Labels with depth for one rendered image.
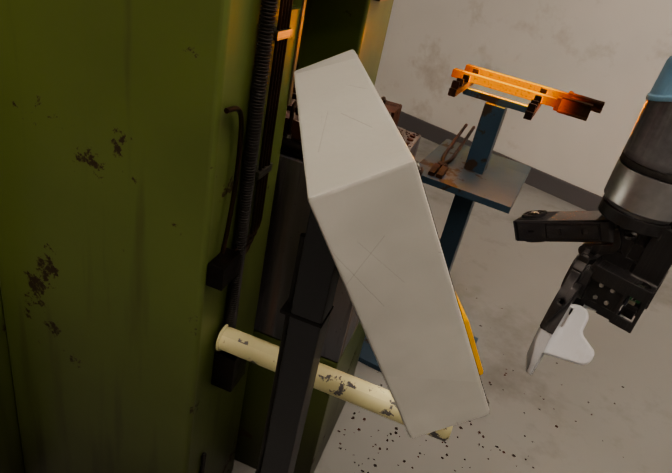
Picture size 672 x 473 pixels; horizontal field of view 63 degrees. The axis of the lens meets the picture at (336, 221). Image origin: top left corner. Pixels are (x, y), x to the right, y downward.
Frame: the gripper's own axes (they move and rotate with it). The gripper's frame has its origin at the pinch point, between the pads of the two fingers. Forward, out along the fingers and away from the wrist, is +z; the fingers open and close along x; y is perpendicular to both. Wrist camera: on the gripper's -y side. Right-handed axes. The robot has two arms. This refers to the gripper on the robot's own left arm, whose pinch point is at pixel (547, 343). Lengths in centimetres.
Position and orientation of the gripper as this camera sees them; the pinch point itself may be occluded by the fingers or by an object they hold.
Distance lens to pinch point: 72.9
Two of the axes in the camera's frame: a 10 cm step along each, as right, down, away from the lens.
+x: 6.5, -2.5, 7.1
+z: -1.9, 8.6, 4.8
